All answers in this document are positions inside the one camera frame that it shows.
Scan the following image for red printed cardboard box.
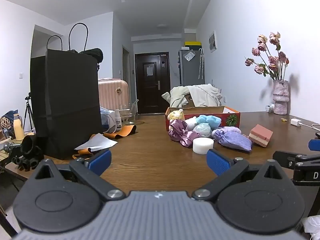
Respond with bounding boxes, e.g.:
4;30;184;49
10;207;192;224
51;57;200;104
165;106;241;132

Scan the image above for blue fluffy puff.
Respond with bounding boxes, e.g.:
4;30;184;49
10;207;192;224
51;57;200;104
196;114;222;128

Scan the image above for white small appliance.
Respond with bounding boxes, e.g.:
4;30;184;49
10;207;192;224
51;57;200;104
100;106;117;134

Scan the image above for beige jacket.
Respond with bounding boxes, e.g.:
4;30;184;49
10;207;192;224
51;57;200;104
162;86;193;108

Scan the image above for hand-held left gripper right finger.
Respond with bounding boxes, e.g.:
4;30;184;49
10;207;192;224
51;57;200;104
191;149;290;202

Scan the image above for wooden chair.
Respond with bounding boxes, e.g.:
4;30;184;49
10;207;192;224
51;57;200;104
185;94;201;107

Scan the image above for black cloth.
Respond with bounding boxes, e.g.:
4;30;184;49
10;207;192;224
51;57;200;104
79;48;104;63

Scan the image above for white spray bottle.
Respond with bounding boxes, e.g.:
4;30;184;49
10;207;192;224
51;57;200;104
115;109;122;131

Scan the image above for black tripod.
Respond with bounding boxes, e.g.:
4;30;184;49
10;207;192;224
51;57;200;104
23;93;36;133

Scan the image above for purple satin pouch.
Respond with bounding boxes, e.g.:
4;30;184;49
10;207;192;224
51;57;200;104
168;119;191;141
180;130;201;149

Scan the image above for white folded umbrella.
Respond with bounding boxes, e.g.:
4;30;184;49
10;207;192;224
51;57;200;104
198;48;204;80

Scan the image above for black paper bag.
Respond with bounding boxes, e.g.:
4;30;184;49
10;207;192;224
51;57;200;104
30;23;103;161

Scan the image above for lavender drawstring pouch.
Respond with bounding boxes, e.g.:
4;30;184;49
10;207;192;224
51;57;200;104
218;131;253;152
212;126;242;138

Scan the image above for pink ribbed suitcase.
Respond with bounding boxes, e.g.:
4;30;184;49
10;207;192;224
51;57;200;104
98;78;129;113

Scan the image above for white paper sheet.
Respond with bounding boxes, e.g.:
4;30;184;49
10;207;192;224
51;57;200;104
74;133;118;153

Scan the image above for cream bottle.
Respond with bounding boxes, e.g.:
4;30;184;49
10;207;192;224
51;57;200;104
13;113;26;141

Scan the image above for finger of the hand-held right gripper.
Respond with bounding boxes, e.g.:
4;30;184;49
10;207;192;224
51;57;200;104
308;139;320;152
272;150;307;169

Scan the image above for white round foam pad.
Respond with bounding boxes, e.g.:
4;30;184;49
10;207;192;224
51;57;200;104
192;137;215;155

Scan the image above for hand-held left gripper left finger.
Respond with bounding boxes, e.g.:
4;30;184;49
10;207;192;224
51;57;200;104
31;149;126;202

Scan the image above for clear glass cup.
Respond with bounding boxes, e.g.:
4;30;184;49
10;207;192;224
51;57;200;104
121;100;137;124

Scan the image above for pink layered sponge block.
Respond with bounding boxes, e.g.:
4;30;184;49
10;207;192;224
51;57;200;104
248;124;274;148

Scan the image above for bunch of dried pink roses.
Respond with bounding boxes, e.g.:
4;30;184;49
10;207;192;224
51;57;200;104
244;32;290;81

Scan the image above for off-white coat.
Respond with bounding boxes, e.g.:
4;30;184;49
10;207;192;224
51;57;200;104
187;83;223;107

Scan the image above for pink textured vase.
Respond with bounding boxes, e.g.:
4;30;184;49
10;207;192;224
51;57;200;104
272;79;290;116

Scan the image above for grey refrigerator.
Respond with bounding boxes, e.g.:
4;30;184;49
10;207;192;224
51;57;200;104
178;49;206;87

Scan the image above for yellow pouch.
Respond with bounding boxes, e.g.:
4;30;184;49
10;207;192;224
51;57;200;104
167;109;186;122

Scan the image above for black plastic parts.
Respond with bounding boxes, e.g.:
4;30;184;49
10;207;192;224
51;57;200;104
11;135;45;172

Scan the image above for dark brown entrance door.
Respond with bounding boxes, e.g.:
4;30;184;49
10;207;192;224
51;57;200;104
135;52;171;115

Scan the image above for wall picture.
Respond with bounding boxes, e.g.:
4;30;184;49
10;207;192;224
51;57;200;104
208;31;218;53

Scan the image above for orange stretch band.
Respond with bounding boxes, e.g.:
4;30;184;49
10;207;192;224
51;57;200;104
72;125;137;161

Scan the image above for blue denim bag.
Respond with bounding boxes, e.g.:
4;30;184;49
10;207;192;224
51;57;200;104
0;110;19;140

